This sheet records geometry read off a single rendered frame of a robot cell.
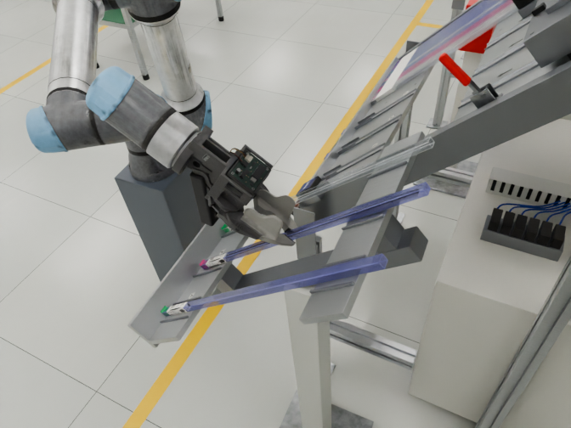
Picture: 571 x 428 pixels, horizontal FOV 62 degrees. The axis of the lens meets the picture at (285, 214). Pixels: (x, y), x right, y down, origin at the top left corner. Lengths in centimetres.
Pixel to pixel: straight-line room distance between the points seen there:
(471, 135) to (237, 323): 117
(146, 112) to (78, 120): 16
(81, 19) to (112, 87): 32
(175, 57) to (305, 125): 141
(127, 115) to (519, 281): 82
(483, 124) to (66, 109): 64
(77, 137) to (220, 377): 103
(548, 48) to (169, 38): 78
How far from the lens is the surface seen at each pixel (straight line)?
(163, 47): 119
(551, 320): 101
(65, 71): 90
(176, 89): 128
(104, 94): 71
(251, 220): 71
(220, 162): 66
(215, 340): 171
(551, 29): 75
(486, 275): 109
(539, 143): 147
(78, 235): 223
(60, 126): 83
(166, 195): 144
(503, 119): 77
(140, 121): 69
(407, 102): 113
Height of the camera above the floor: 146
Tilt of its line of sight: 46 degrees down
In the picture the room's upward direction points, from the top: 6 degrees counter-clockwise
